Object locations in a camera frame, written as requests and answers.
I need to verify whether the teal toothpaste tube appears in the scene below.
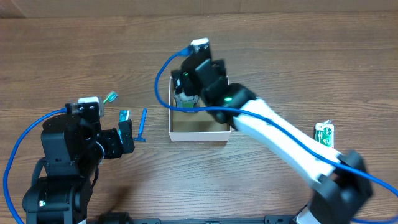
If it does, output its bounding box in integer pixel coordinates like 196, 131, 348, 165
118, 110, 131, 126

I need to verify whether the clear pump soap bottle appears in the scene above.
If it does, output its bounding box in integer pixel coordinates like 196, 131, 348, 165
174, 91, 200, 113

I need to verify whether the green soap pack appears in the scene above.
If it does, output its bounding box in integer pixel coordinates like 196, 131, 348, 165
313, 120, 335, 148

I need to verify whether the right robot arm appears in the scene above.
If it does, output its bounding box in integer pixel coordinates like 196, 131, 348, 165
172, 54, 373, 223

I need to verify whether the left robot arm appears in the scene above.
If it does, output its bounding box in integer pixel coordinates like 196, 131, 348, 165
22, 114, 134, 223

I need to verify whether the blue disposable razor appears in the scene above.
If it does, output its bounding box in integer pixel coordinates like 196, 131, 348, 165
134, 108, 147, 142

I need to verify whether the green toothbrush with cap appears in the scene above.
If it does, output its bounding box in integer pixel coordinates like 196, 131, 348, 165
103, 91, 118, 104

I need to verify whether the white cardboard box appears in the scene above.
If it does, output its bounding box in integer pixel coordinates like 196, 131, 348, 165
168, 77, 232, 142

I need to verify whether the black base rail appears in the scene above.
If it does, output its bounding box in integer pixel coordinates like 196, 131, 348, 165
99, 212, 299, 224

